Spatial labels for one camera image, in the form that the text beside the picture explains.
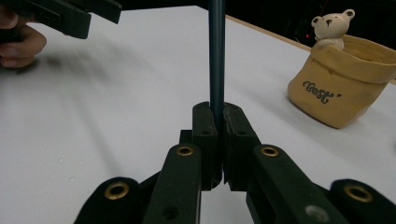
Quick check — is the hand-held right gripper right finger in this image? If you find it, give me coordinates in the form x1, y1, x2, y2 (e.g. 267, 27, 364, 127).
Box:
222, 102, 262, 191

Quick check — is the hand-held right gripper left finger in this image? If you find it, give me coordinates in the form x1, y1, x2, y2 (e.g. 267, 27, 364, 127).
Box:
179, 101, 224, 191

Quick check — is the thin black orange-tipped brush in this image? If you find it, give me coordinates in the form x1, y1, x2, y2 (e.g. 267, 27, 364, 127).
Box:
207, 0, 226, 132

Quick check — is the yellow bear pen holder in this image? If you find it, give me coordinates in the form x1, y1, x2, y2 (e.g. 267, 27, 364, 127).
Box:
287, 8, 396, 130

